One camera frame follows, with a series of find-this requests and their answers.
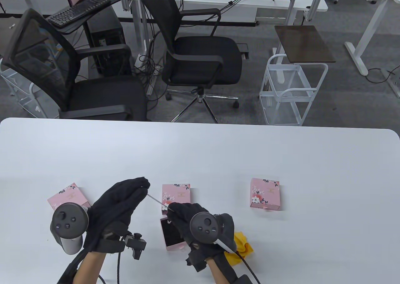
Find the pink floral gift box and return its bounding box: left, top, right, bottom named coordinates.
left=47, top=182, right=91, bottom=212

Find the pink tray black lining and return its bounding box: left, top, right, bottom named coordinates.
left=160, top=217, right=188, bottom=252

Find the dark brown wooden board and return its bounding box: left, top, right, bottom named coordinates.
left=274, top=25, right=336, bottom=63

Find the white wire cart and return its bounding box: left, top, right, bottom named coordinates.
left=259, top=54, right=328, bottom=127
left=0, top=59, right=47, bottom=119

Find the silver chain necklace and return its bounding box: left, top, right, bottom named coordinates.
left=144, top=187, right=172, bottom=223

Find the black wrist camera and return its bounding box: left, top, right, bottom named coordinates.
left=186, top=248, right=208, bottom=272
left=123, top=232, right=147, bottom=260

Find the white desk foot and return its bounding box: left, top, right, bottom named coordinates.
left=381, top=68, right=400, bottom=97

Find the person's left hand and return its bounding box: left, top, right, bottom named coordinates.
left=83, top=177, right=150, bottom=254

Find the black mesh office chair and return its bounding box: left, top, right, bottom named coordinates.
left=2, top=8, right=149, bottom=121

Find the pink floral box sleeve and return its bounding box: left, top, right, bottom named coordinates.
left=250, top=178, right=281, bottom=212

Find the person's right hand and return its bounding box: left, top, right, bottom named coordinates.
left=167, top=203, right=225, bottom=260

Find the black computer tower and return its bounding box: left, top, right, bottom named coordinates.
left=86, top=7, right=133, bottom=77

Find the tangle of black cables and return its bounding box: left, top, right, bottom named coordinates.
left=134, top=22, right=166, bottom=109

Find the person's left forearm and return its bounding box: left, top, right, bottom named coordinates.
left=73, top=251, right=107, bottom=284

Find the yellow cleaning cloth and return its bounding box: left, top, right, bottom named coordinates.
left=225, top=232, right=254, bottom=267

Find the grey hand controller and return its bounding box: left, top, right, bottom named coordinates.
left=190, top=212, right=238, bottom=253
left=50, top=203, right=90, bottom=255

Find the person's right forearm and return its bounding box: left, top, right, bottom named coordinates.
left=206, top=254, right=238, bottom=284

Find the black keyboard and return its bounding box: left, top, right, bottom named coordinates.
left=47, top=0, right=112, bottom=28

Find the black chair chrome base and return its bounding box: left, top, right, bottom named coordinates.
left=140, top=0, right=243, bottom=124

